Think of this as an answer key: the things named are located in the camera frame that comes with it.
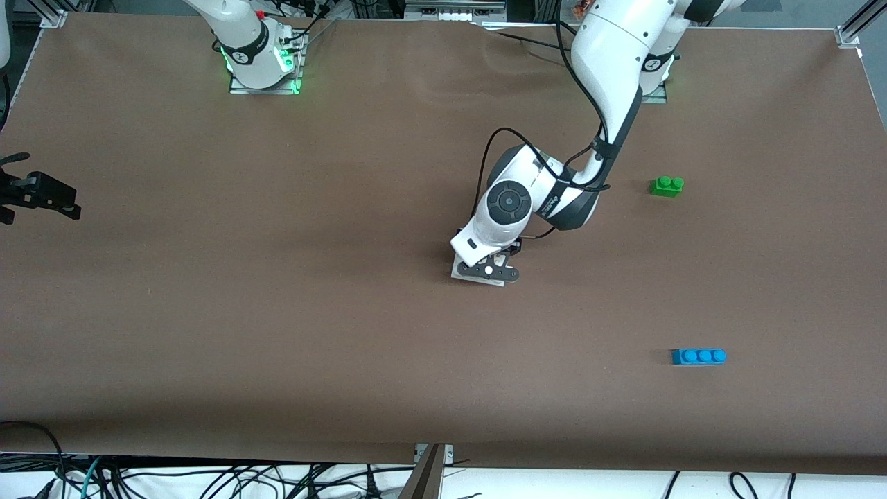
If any white studded base plate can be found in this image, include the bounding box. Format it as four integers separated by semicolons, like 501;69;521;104
450;259;508;288

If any blue three-stud block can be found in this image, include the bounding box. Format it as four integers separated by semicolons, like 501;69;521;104
671;348;728;366

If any brown table cover sheet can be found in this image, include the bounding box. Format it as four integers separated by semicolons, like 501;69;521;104
0;10;887;479

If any white power strip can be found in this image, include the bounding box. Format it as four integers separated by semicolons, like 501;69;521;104
405;0;508;22

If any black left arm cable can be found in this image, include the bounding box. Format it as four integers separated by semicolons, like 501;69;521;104
475;0;615;241

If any black base power cable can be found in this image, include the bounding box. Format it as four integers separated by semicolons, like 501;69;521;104
482;28;577;55

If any black looped floor cable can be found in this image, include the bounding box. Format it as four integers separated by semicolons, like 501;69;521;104
0;420;68;499

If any aluminium table edge bracket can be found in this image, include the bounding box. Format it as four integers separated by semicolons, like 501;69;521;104
398;444;455;499

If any teal floor cable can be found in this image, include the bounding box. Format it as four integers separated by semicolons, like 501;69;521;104
78;456;103;499

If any black right base cable bundle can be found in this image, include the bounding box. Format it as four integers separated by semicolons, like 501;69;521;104
274;0;342;44

